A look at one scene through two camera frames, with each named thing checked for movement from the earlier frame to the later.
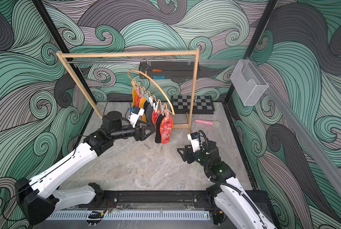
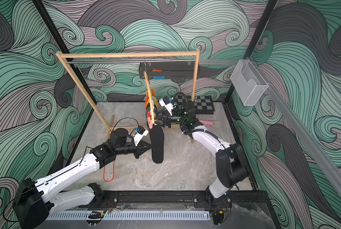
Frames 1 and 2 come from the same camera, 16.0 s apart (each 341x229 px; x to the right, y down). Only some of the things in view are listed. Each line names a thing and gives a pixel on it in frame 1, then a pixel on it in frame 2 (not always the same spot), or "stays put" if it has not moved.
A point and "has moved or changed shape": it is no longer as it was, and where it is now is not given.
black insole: x=159 y=119 has moved or changed shape
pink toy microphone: x=214 y=123 stays put
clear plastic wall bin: x=248 y=82 stays put
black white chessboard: x=202 y=104 stays put
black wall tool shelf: x=169 y=69 stays put
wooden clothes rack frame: x=195 y=51 stays put
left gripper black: x=139 y=136 → x=141 y=149
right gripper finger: x=184 y=155 → x=160 y=119
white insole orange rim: x=165 y=128 → x=113 y=172
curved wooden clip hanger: x=151 y=95 → x=148 y=84
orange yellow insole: x=141 y=105 → x=147 y=104
